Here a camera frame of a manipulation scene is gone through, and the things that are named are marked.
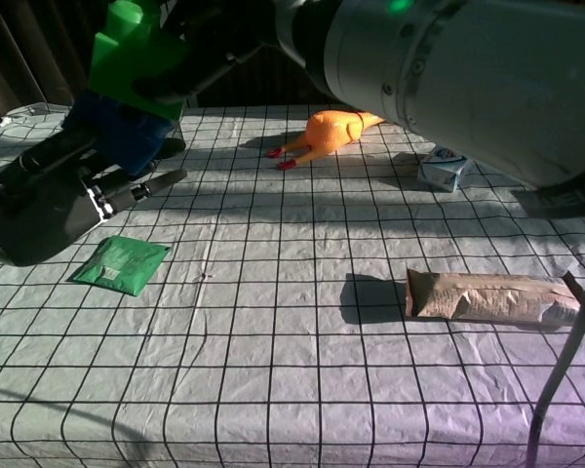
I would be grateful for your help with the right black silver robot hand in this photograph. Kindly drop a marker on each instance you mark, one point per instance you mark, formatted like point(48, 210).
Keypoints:
point(224, 34)

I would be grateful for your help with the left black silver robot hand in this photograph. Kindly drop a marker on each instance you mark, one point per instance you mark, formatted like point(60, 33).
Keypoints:
point(44, 214)

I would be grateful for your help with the green toy block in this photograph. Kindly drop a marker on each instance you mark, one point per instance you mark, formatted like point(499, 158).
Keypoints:
point(127, 53)

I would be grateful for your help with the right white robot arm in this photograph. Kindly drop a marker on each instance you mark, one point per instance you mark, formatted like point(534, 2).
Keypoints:
point(468, 73)

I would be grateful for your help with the green foil packet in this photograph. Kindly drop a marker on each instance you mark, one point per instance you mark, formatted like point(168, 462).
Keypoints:
point(119, 265)

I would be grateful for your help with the orange rubber chicken toy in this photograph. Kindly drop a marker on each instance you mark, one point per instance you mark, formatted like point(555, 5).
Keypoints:
point(329, 134)

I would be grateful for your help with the dark curtain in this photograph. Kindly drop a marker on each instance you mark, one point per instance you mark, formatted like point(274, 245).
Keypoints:
point(29, 53)

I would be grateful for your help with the white blue carton box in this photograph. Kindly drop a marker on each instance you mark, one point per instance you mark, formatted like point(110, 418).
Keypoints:
point(441, 170)

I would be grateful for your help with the white black-checked tablecloth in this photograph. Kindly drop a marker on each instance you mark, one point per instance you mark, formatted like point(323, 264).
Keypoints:
point(283, 317)

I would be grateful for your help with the brown paper bag package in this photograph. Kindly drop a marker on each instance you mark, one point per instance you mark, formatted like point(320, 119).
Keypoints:
point(482, 300)

